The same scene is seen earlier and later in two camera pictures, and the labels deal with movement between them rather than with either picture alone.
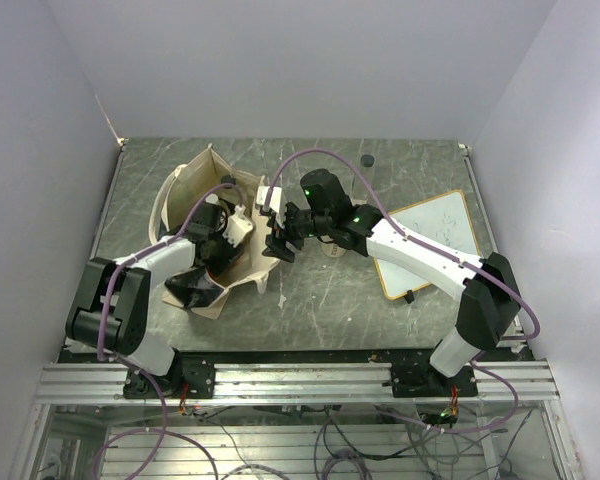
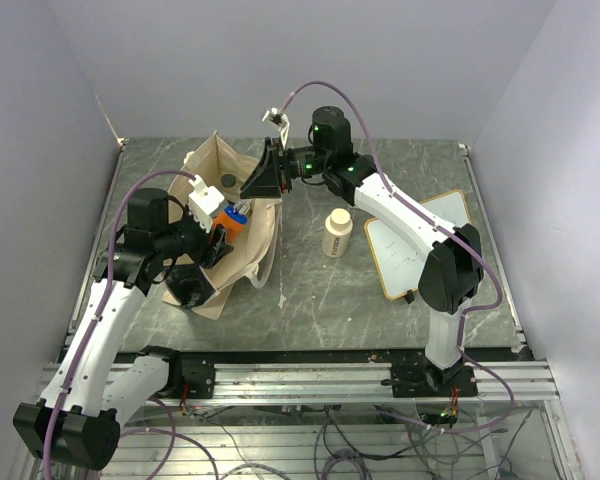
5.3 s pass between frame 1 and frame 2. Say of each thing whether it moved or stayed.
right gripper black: moved
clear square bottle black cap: stayed
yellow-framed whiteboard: stayed
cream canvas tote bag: moved
